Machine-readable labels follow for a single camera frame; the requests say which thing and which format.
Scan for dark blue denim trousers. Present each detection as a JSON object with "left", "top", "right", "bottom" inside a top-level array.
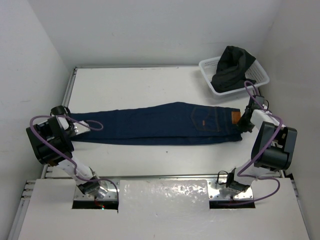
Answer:
[{"left": 70, "top": 102, "right": 242, "bottom": 146}]

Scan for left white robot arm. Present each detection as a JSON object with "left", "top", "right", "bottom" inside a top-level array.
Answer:
[{"left": 26, "top": 105, "right": 103, "bottom": 198}]

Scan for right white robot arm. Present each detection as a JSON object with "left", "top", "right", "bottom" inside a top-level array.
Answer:
[{"left": 216, "top": 105, "right": 298, "bottom": 197}]

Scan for black trousers in basket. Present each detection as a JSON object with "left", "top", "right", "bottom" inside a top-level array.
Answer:
[{"left": 211, "top": 46, "right": 257, "bottom": 93}]

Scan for white plastic basket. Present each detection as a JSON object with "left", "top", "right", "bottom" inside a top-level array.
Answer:
[{"left": 198, "top": 56, "right": 270, "bottom": 99}]

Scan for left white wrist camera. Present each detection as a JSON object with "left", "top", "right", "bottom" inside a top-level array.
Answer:
[{"left": 73, "top": 121, "right": 91, "bottom": 136}]

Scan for aluminium table frame rail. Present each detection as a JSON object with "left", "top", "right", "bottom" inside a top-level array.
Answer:
[{"left": 40, "top": 67, "right": 78, "bottom": 179}]

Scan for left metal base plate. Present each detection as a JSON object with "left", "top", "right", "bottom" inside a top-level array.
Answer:
[{"left": 73, "top": 181, "right": 119, "bottom": 202}]

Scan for metal base plate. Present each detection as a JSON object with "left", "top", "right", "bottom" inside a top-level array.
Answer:
[
  {"left": 73, "top": 181, "right": 119, "bottom": 202},
  {"left": 207, "top": 179, "right": 254, "bottom": 202}
]

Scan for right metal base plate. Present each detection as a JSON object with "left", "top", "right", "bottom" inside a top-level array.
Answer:
[{"left": 207, "top": 179, "right": 254, "bottom": 202}]

